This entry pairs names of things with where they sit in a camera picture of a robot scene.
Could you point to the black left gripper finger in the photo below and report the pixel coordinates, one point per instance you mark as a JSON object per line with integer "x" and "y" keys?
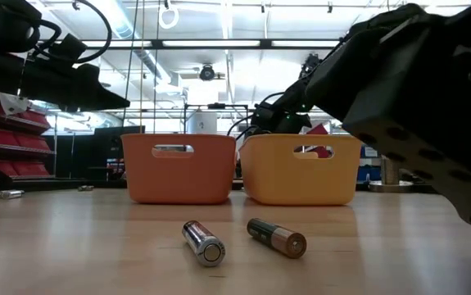
{"x": 91, "y": 94}

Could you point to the silver AA battery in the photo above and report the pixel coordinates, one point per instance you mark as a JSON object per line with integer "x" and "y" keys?
{"x": 85, "y": 188}
{"x": 10, "y": 194}
{"x": 202, "y": 241}

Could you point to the black copper AA battery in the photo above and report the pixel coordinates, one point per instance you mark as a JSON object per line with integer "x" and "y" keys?
{"x": 276, "y": 237}

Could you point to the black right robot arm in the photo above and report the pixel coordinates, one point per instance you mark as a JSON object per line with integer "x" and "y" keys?
{"x": 333, "y": 78}

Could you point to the white plastic piece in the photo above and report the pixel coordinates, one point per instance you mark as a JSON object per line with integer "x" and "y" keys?
{"x": 12, "y": 103}

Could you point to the blue storage bins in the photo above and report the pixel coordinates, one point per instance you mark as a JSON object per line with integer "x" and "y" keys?
{"x": 366, "y": 174}

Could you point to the white cylindrical tank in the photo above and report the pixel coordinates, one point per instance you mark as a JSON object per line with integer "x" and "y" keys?
{"x": 202, "y": 123}

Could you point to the orange plastic bin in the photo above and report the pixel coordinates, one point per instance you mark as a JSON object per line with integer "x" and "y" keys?
{"x": 177, "y": 180}

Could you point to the red angular object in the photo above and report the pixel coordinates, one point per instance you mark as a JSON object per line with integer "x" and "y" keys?
{"x": 319, "y": 130}

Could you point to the yellow plastic bin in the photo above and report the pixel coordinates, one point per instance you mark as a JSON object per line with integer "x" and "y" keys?
{"x": 284, "y": 180}

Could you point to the black overhead light bar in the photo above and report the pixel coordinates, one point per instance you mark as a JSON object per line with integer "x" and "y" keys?
{"x": 265, "y": 43}

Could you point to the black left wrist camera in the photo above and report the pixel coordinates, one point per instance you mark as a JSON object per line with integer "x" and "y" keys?
{"x": 69, "y": 47}

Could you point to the black overhead camera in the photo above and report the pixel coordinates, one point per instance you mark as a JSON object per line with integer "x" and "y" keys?
{"x": 207, "y": 73}

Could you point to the black ceiling-mounted camera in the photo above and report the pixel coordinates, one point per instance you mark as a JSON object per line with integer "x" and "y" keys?
{"x": 309, "y": 63}

